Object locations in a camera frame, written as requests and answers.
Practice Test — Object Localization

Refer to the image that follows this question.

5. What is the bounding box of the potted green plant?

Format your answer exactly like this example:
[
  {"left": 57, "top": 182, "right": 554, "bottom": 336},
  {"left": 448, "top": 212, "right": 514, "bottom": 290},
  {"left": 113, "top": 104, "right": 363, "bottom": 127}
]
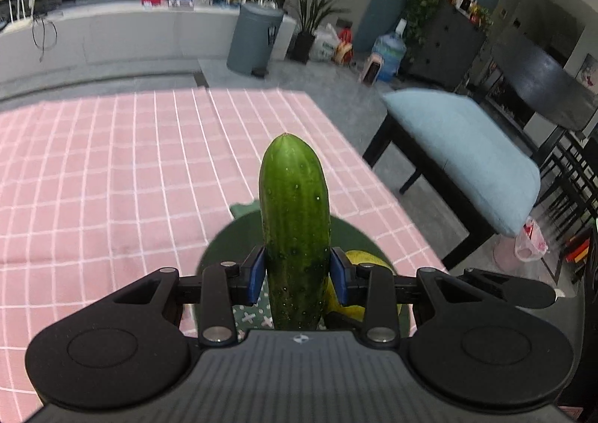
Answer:
[{"left": 289, "top": 0, "right": 350, "bottom": 64}]

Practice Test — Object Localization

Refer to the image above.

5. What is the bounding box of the white marble tv bench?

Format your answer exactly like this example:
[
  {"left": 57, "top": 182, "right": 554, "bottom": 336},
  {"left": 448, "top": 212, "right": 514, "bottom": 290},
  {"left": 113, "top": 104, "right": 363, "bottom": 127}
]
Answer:
[{"left": 0, "top": 0, "right": 298, "bottom": 88}]

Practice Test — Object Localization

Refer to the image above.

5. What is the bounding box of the large yellow-green pear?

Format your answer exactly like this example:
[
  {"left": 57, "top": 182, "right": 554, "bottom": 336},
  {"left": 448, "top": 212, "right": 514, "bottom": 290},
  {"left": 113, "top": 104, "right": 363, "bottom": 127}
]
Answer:
[{"left": 325, "top": 249, "right": 398, "bottom": 322}]

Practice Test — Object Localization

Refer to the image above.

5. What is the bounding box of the green cucumber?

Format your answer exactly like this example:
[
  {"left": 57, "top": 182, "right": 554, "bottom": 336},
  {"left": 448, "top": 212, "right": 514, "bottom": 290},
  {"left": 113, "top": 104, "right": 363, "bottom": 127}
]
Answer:
[{"left": 259, "top": 133, "right": 332, "bottom": 331}]

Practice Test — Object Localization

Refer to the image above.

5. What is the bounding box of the round black table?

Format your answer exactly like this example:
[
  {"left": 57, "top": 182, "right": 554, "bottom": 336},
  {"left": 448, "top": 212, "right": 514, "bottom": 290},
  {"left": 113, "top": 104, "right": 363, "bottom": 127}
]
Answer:
[{"left": 491, "top": 29, "right": 597, "bottom": 132}]

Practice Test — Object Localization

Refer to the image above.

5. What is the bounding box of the black bench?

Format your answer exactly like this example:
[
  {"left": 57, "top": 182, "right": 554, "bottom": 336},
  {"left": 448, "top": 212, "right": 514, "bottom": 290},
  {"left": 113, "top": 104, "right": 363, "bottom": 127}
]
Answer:
[{"left": 363, "top": 112, "right": 496, "bottom": 270}]

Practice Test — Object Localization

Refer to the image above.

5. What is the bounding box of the black cable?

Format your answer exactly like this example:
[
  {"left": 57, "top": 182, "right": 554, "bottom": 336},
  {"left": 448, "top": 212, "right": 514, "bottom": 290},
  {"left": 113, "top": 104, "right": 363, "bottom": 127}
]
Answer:
[{"left": 30, "top": 13, "right": 59, "bottom": 64}]

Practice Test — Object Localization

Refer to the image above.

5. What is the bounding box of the pink plastic bag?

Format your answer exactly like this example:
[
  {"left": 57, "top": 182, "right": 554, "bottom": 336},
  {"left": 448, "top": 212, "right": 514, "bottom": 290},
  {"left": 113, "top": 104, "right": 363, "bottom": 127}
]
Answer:
[{"left": 514, "top": 217, "right": 548, "bottom": 262}]

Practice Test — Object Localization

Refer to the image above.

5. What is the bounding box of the white plastic bag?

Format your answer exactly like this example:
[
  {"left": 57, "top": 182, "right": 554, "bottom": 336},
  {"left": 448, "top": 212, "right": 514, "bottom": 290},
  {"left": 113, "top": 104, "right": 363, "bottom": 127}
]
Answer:
[{"left": 309, "top": 24, "right": 340, "bottom": 61}]

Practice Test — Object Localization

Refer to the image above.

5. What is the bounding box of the white router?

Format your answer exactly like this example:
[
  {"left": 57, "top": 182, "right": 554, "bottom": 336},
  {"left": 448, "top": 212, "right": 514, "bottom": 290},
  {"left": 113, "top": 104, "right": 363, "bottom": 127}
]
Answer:
[{"left": 1, "top": 0, "right": 36, "bottom": 32}]

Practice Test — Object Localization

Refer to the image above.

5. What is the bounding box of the dark drawer cabinet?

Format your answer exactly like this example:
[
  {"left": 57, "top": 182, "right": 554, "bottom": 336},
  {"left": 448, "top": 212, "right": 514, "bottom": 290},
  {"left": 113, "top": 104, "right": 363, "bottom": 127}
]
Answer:
[{"left": 407, "top": 2, "right": 487, "bottom": 91}]

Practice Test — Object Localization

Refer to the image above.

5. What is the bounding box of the blue water bottle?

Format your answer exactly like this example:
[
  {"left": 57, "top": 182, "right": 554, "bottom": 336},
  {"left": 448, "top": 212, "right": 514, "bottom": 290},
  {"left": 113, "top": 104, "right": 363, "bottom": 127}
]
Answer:
[{"left": 372, "top": 19, "right": 406, "bottom": 82}]

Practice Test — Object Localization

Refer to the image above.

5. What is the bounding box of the pink checked tablecloth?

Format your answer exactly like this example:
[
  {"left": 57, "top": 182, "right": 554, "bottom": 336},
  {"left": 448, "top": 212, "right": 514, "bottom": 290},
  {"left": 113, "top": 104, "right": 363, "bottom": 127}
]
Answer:
[{"left": 1, "top": 88, "right": 440, "bottom": 422}]

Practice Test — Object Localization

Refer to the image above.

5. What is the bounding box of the grey trash bin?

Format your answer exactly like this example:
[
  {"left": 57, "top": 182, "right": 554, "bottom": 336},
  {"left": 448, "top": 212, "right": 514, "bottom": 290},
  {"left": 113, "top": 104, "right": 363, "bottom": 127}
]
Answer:
[{"left": 226, "top": 3, "right": 284, "bottom": 79}]

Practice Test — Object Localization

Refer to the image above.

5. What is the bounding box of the light blue cushion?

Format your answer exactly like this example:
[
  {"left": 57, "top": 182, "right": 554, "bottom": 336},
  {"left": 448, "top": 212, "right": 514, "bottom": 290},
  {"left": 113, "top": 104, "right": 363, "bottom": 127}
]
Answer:
[{"left": 382, "top": 89, "right": 540, "bottom": 237}]

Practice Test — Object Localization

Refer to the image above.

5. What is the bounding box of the green colander bowl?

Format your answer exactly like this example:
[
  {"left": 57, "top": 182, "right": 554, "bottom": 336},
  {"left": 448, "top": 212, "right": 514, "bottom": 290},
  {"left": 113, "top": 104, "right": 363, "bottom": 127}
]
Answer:
[{"left": 197, "top": 200, "right": 394, "bottom": 340}]

